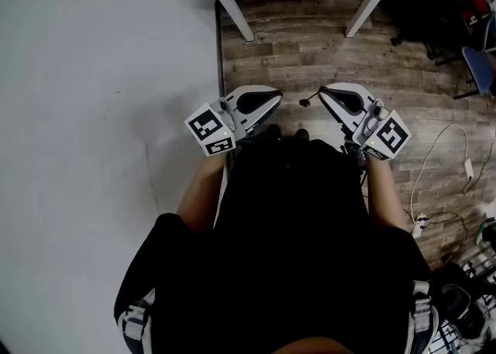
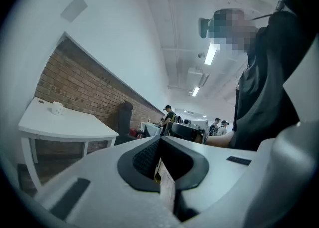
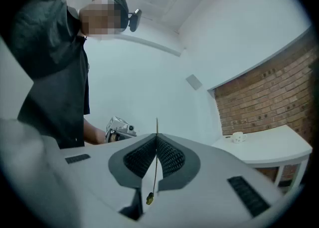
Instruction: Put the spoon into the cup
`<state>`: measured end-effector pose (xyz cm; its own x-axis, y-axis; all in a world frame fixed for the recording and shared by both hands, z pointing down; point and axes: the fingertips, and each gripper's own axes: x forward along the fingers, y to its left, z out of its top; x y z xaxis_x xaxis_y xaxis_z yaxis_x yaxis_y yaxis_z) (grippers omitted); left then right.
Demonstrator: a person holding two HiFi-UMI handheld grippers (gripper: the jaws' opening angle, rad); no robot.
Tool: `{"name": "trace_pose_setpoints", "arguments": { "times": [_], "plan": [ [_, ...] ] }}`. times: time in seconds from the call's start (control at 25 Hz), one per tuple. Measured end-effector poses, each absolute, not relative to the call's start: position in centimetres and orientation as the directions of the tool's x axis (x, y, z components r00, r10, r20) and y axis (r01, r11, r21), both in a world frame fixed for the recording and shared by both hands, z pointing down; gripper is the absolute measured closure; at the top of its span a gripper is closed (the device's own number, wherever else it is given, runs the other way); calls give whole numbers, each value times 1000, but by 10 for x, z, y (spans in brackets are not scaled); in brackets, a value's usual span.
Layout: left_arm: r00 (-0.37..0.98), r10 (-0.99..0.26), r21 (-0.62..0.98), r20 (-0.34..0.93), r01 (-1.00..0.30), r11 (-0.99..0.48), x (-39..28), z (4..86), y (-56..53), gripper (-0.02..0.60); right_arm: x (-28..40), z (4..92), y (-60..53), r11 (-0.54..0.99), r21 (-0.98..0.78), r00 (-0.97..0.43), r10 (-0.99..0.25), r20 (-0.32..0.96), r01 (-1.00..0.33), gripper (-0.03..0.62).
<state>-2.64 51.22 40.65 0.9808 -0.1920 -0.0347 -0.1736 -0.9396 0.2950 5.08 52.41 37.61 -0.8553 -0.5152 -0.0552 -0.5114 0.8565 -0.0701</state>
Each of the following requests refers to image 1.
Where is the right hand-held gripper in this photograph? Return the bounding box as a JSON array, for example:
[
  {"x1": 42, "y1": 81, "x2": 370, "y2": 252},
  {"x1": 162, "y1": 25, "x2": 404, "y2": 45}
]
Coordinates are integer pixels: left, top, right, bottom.
[{"x1": 317, "y1": 81, "x2": 412, "y2": 162}]

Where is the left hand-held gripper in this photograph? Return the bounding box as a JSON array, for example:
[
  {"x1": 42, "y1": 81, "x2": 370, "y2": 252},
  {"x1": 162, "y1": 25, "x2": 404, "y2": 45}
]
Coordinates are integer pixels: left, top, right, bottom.
[{"x1": 184, "y1": 84, "x2": 284, "y2": 158}]

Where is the person's right forearm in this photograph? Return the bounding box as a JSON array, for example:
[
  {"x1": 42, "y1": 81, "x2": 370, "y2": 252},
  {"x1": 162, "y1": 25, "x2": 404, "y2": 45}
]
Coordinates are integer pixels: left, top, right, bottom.
[{"x1": 366, "y1": 156, "x2": 412, "y2": 233}]

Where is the person's left forearm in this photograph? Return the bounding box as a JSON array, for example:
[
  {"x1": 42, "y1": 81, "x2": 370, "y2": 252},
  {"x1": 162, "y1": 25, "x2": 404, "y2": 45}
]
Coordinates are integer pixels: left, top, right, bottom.
[{"x1": 176, "y1": 154, "x2": 228, "y2": 235}]

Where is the black waist device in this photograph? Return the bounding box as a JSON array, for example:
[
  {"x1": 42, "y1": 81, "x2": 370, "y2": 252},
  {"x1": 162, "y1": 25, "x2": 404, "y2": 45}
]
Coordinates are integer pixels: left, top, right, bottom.
[{"x1": 340, "y1": 139, "x2": 369, "y2": 187}]

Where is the white power strip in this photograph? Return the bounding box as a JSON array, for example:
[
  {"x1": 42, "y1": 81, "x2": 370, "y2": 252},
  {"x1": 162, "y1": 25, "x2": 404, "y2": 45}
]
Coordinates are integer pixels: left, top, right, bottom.
[{"x1": 411, "y1": 212, "x2": 427, "y2": 239}]

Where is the blue chair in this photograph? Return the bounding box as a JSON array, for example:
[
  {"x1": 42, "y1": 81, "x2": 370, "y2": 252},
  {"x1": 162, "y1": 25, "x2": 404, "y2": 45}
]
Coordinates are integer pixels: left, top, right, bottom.
[{"x1": 453, "y1": 11, "x2": 496, "y2": 100}]

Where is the black office chair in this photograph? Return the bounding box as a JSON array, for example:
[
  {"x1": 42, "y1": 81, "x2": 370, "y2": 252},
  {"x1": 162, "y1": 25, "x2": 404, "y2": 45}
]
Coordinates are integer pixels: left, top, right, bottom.
[{"x1": 387, "y1": 0, "x2": 466, "y2": 67}]

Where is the person's black clothing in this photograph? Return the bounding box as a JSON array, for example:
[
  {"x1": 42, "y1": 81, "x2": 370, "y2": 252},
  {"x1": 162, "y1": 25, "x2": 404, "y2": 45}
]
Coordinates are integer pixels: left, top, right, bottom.
[{"x1": 113, "y1": 129, "x2": 435, "y2": 354}]

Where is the white cable with adapter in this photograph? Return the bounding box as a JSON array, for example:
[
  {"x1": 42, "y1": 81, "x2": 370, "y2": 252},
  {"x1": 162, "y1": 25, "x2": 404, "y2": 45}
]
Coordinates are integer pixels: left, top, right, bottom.
[{"x1": 409, "y1": 123, "x2": 474, "y2": 225}]

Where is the black floor cable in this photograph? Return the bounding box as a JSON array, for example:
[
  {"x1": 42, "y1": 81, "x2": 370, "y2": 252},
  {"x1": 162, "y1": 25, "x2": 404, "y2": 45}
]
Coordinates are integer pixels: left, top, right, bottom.
[{"x1": 402, "y1": 208, "x2": 470, "y2": 264}]

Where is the grey right shoulder strap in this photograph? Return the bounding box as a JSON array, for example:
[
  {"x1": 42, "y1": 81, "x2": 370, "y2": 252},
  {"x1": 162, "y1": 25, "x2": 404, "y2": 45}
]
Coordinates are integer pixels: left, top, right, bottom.
[{"x1": 410, "y1": 280, "x2": 441, "y2": 354}]

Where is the grey shoulder strap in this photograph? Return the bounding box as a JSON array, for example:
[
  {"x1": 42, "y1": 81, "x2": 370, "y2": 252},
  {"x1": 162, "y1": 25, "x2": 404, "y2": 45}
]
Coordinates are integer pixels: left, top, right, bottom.
[
  {"x1": 118, "y1": 290, "x2": 156, "y2": 354},
  {"x1": 410, "y1": 280, "x2": 441, "y2": 354}
]

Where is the grey left shoulder strap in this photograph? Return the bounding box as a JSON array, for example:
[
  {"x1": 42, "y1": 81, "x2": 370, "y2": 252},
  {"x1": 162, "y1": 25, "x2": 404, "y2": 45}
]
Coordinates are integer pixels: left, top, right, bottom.
[{"x1": 118, "y1": 290, "x2": 156, "y2": 354}]

